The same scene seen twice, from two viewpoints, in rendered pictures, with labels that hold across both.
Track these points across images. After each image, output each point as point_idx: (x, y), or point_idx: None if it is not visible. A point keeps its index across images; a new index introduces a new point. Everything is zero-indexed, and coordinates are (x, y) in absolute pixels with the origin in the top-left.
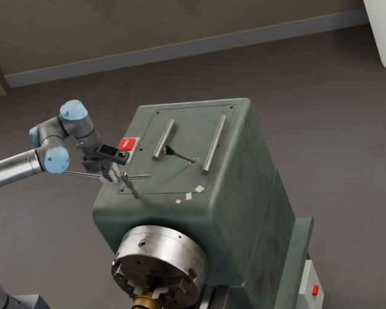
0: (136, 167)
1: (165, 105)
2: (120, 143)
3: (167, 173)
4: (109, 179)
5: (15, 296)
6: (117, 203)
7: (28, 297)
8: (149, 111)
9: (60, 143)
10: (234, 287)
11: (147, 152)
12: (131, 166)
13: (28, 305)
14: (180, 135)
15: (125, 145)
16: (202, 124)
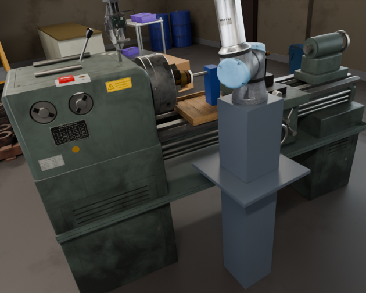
0: (92, 70)
1: (7, 86)
2: (65, 79)
3: (93, 62)
4: (125, 32)
5: (232, 104)
6: (130, 63)
7: (225, 99)
8: (15, 89)
9: None
10: None
11: (73, 72)
12: (91, 71)
13: (229, 97)
14: None
15: (68, 77)
16: (38, 70)
